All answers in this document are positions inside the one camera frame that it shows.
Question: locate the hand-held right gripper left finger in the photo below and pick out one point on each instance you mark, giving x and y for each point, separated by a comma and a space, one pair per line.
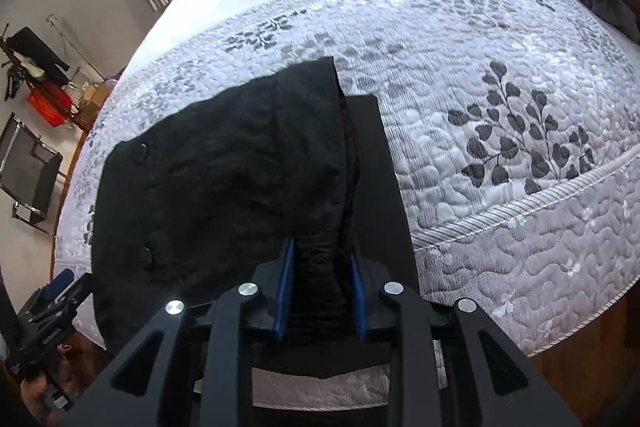
286, 287

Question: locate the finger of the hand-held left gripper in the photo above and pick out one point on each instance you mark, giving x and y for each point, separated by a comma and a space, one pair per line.
60, 282

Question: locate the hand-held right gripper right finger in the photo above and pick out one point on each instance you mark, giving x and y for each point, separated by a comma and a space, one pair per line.
359, 297

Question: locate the black quilted pants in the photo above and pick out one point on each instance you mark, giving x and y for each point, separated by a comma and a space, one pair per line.
225, 182

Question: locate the person's left hand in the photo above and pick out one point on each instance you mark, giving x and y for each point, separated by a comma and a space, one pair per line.
37, 402

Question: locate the black folding chair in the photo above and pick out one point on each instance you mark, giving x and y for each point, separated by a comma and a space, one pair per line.
27, 177

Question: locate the red basket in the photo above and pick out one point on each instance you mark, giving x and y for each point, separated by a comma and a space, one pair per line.
47, 107

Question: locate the cardboard box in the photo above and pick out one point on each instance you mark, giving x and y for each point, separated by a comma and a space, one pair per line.
92, 99

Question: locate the dark hanging clothes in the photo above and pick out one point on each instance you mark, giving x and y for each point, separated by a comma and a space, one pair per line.
40, 52

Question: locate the metal clothes stand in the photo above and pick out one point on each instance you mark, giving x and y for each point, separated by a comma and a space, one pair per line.
70, 42

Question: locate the grey floral quilted bedspread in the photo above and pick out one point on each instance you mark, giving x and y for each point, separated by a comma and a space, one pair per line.
500, 57

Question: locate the wooden bed frame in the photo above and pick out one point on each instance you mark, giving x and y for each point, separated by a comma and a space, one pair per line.
600, 337

